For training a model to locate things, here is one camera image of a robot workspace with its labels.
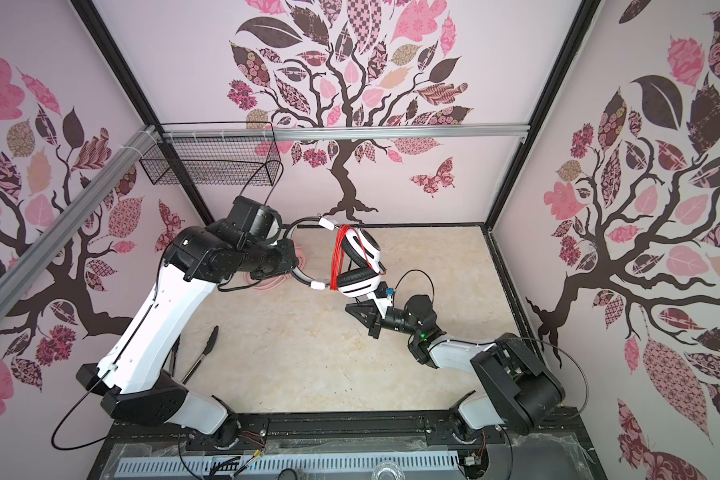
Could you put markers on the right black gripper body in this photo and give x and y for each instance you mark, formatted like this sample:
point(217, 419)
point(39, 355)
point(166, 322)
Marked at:
point(379, 318)

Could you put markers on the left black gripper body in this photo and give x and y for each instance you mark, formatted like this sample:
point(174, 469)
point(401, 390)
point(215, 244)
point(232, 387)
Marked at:
point(289, 255)

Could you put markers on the pink headphones with cable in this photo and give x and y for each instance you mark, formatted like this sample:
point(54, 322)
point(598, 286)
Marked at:
point(272, 283)

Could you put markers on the white black headphones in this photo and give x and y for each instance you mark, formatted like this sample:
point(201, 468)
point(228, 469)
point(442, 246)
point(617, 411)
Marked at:
point(356, 263)

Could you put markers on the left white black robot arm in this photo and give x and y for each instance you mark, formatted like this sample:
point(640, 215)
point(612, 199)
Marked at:
point(131, 378)

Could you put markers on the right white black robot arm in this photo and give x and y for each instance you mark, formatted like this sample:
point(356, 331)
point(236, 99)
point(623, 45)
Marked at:
point(518, 390)

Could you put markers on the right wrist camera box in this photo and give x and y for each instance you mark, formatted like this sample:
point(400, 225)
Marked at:
point(383, 299)

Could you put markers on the black wire mesh basket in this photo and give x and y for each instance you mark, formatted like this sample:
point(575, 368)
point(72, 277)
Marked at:
point(236, 154)

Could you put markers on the back aluminium rail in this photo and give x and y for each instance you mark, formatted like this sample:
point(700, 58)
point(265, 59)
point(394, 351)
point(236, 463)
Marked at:
point(350, 133)

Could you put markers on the aluminium rail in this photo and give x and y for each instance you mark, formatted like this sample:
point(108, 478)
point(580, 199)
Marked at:
point(41, 253)
point(350, 133)

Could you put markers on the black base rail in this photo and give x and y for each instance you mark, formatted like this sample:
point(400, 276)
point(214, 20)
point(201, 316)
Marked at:
point(560, 448)

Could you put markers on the white slotted cable duct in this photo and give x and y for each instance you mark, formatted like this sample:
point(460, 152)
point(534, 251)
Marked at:
point(362, 465)

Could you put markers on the left aluminium rail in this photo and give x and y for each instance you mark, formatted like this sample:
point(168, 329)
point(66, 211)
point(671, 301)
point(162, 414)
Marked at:
point(41, 253)

